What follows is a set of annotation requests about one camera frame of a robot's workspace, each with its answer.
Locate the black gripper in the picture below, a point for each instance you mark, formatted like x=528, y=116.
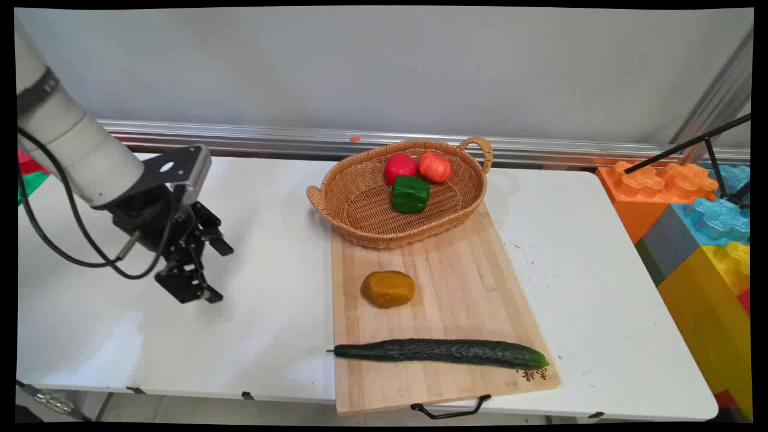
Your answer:
x=147, y=219

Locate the long green cucumber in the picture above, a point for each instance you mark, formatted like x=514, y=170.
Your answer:
x=444, y=352

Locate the woven wicker basket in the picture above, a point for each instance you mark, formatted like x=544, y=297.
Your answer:
x=360, y=210

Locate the green giant building block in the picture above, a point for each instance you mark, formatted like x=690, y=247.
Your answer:
x=31, y=185

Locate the red giant building block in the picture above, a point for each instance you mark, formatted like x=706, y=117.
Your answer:
x=29, y=163

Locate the brown toy potato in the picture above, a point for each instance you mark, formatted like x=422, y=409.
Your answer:
x=387, y=289

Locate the red toy pepper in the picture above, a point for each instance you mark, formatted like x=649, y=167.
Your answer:
x=399, y=167

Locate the green toy bell pepper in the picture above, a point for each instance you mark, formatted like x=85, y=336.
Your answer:
x=410, y=193

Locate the orange toy tomato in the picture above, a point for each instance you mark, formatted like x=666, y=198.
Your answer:
x=435, y=167

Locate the wooden cutting board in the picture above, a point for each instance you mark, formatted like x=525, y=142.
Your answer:
x=456, y=288

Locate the orange giant building block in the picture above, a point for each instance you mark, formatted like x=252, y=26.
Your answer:
x=642, y=192

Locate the grey giant building block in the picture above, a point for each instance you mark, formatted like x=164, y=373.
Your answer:
x=669, y=246

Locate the black tripod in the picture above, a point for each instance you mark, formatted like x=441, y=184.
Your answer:
x=690, y=143

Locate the yellow giant building block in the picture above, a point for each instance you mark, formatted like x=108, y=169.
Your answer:
x=708, y=312

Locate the blue giant building block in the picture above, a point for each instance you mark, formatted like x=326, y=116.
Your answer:
x=723, y=219

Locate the red block beside yellow block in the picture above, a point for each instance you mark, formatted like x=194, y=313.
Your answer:
x=744, y=300

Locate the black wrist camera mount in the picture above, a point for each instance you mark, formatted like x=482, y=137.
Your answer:
x=177, y=168

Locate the aluminium frame rail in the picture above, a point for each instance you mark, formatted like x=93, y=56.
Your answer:
x=270, y=139

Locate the aluminium frame post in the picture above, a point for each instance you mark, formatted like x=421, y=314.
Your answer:
x=714, y=99

